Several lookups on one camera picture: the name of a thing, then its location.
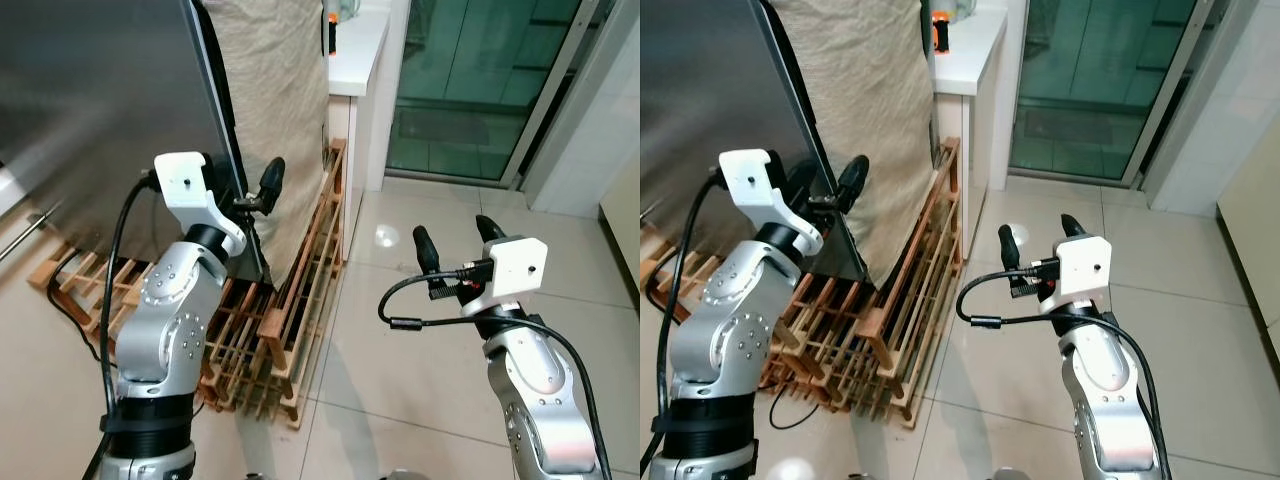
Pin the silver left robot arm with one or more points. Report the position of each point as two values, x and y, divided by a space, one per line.
165 330
730 340

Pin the beige cloth fridge cover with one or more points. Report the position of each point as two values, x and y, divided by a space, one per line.
880 80
285 80

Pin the wooden slatted rack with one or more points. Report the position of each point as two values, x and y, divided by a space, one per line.
900 340
290 330

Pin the white counter cabinet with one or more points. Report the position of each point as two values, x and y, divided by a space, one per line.
350 60
965 60

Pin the glass sliding door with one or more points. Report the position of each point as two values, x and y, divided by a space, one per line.
1080 80
460 80

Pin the orange black gadget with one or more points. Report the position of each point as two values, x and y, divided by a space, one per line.
331 35
940 32

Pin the grey robot right leg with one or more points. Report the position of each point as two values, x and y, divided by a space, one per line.
405 474
1010 474

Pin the beige kitchen base cabinet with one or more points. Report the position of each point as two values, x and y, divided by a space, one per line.
8 190

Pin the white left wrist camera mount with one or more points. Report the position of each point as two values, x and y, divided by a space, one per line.
750 180
185 180

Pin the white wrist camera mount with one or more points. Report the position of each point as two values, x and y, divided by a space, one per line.
1085 265
750 180
185 180
518 265

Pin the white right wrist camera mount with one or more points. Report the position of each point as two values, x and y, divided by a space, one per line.
1085 265
518 265

